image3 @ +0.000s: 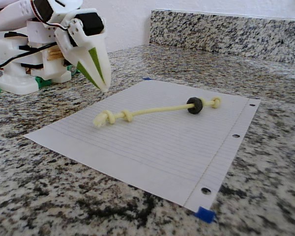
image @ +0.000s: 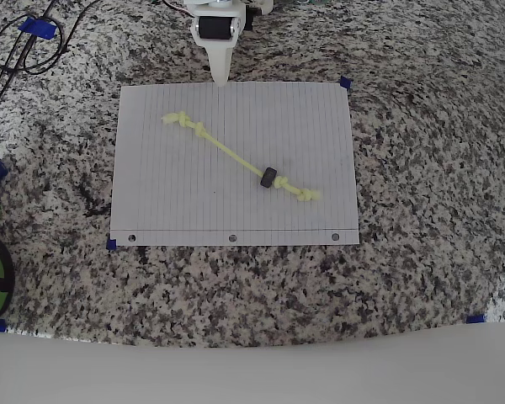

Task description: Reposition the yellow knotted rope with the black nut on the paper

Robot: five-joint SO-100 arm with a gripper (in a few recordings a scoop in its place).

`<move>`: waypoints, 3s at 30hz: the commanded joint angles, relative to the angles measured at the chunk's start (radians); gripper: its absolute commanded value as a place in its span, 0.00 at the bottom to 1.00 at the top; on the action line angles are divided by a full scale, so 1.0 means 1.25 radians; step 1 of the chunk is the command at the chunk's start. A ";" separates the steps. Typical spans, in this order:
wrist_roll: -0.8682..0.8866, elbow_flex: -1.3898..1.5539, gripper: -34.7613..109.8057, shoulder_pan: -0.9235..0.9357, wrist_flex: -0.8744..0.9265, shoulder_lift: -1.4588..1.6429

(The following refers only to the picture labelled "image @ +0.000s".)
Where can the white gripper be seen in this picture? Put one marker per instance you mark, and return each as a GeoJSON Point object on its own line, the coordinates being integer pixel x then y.
{"type": "Point", "coordinates": [217, 30]}

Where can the lined white paper sheet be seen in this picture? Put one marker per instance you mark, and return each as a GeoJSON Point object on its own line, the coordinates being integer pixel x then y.
{"type": "Point", "coordinates": [172, 202]}

